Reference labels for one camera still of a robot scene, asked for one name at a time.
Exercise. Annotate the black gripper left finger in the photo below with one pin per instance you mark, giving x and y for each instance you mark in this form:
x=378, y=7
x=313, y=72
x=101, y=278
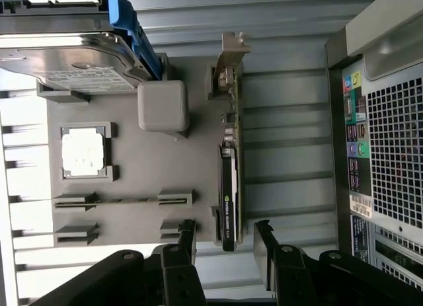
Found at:
x=99, y=279

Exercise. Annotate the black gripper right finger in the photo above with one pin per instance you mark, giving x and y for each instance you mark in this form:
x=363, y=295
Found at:
x=363, y=283

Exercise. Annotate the thin green RAM stick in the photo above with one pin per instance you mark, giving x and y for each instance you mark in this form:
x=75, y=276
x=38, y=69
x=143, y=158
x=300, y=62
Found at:
x=125, y=202

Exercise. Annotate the grey plastic parts rack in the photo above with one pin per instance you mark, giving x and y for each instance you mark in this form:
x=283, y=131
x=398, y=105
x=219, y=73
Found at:
x=148, y=167

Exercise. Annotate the silver CPU chip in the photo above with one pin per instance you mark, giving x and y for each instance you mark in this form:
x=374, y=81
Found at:
x=84, y=152

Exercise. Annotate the hard disk with blue caddy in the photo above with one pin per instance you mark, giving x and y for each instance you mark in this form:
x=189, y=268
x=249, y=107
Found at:
x=66, y=61

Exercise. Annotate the silver open PC case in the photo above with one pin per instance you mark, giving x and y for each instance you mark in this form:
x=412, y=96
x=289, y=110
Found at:
x=380, y=28

